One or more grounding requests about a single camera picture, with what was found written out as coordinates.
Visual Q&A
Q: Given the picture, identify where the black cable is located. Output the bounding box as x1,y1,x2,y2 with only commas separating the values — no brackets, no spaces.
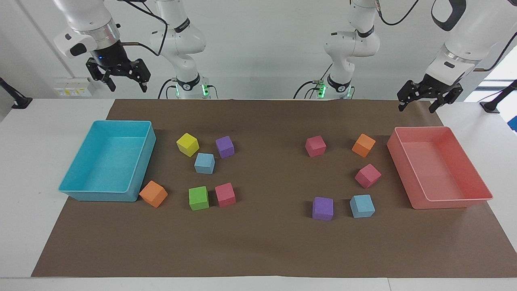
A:
120,0,169,57
157,78,179,100
293,63,334,100
477,90,506,103
473,32,517,73
376,0,421,26

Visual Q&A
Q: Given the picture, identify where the blue block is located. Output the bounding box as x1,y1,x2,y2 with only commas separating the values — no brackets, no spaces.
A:
349,194,376,219
194,153,216,175

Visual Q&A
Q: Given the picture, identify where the green block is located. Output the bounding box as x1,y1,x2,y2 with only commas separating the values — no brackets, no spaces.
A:
188,186,210,211

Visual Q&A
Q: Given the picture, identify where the black stand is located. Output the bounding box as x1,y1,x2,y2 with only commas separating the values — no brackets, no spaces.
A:
0,77,33,110
479,79,517,114

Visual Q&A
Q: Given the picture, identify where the pink plastic bin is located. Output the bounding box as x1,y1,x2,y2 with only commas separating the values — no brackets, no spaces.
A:
387,126,494,210

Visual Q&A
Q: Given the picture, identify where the white wall socket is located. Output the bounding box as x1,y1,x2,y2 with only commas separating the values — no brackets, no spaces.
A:
54,78,93,98

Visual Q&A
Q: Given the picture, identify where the orange block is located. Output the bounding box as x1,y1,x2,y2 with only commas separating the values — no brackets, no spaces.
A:
351,133,376,158
139,180,168,209

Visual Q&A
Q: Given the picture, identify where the purple block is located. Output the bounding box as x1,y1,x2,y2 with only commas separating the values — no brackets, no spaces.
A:
215,135,235,159
312,196,334,221

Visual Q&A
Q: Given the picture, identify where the yellow block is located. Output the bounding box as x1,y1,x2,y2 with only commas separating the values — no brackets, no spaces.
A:
176,133,200,158

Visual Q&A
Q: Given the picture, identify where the pink block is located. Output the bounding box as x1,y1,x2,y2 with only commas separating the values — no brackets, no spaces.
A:
305,135,327,158
355,163,382,190
214,182,236,208

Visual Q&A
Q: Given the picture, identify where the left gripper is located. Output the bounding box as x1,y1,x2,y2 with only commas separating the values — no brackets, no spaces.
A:
397,74,464,114

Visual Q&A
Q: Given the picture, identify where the light blue plastic bin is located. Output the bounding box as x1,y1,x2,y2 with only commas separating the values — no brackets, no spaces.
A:
59,120,157,202

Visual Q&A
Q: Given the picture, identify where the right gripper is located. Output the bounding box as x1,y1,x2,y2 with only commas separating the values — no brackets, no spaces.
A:
86,40,152,94

